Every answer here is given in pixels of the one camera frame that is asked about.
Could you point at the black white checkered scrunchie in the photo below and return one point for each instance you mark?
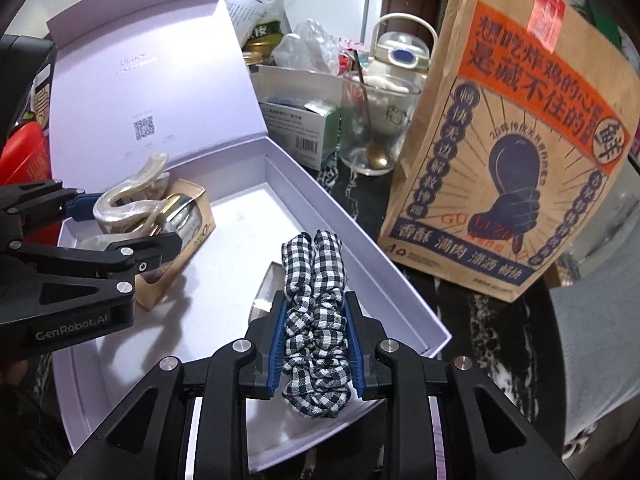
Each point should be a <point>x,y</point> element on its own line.
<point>315,310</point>

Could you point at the gold spoon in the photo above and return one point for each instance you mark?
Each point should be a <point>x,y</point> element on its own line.
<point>377,157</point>

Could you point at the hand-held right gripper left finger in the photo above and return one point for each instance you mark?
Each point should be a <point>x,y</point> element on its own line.
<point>276,350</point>

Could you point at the red plastic container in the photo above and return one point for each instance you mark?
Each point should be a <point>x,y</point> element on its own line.
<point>20,155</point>

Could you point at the white green medicine box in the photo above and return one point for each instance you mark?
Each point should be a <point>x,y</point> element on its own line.
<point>295,130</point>

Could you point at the pearl wavy hair clip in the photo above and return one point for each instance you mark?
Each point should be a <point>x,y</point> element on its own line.
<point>120,205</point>

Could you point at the clear glass cup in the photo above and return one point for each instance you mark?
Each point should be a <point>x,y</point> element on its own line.
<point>395,130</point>

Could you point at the clear plastic bag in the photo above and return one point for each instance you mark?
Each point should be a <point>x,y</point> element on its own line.
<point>310,45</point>

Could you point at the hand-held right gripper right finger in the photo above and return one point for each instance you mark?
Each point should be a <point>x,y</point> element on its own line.
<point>352,350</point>

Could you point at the green label jar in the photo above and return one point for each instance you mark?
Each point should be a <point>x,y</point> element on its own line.
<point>260,35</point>

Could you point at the narrow chair with grey cover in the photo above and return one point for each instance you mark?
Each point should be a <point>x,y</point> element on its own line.
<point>590,320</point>

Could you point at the gold perfume box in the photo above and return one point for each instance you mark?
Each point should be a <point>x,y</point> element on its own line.
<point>195,220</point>

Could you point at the printed brown paper bag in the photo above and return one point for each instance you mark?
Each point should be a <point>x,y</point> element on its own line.
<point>500,185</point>

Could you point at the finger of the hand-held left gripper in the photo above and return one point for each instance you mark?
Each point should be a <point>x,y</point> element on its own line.
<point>150,250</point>
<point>85,207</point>

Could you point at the lavender gift box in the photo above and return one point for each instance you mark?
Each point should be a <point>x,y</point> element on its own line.
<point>240,240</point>

